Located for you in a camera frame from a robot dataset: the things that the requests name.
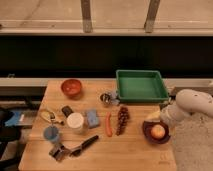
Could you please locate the white cylindrical container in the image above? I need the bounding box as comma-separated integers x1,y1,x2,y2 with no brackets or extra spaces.
66,113,86,134

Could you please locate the blue cup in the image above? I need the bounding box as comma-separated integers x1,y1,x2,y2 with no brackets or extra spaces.
43,126,60,143

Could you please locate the bunch of dark grapes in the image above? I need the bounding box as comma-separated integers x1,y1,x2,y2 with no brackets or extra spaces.
116,106,130,136

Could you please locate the window frame post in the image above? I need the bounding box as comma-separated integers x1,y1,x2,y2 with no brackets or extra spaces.
144,0,161,33
81,0,93,33

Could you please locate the green plastic tray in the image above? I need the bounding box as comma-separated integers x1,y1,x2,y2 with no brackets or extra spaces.
116,70,169,103

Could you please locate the apple on plate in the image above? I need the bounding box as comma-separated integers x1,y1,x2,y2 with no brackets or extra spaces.
151,124,165,139

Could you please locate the blue sponge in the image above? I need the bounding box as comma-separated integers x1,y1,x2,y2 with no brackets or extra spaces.
86,109,100,129

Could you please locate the black handled spatula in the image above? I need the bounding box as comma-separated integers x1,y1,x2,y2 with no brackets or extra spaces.
70,135,99,157

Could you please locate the dark purple plate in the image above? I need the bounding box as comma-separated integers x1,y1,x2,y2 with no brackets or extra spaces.
142,121,170,144

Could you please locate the metal clip tool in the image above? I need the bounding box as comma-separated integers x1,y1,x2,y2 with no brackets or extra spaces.
49,143,70,162

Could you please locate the blue object off table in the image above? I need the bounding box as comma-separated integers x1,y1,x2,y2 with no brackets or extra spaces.
5,110,24,126

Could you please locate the yellow banana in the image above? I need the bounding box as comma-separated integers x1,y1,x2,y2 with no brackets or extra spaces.
39,110,64,125

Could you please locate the right window frame post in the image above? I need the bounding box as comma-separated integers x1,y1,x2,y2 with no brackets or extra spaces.
144,0,161,33

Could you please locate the left window frame post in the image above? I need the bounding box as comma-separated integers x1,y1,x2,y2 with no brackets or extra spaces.
81,0,93,33

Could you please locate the red bowl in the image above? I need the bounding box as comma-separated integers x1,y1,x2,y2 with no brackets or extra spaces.
61,79,82,98

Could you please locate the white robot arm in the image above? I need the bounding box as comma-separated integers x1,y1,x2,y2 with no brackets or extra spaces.
146,89,213,127

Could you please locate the small metal cup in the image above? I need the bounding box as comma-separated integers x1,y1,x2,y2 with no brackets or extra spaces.
100,93,111,106

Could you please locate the black eraser block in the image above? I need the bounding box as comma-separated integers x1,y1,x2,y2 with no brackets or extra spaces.
62,106,73,117

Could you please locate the orange carrot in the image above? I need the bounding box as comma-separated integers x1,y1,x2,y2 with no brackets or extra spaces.
105,113,112,137

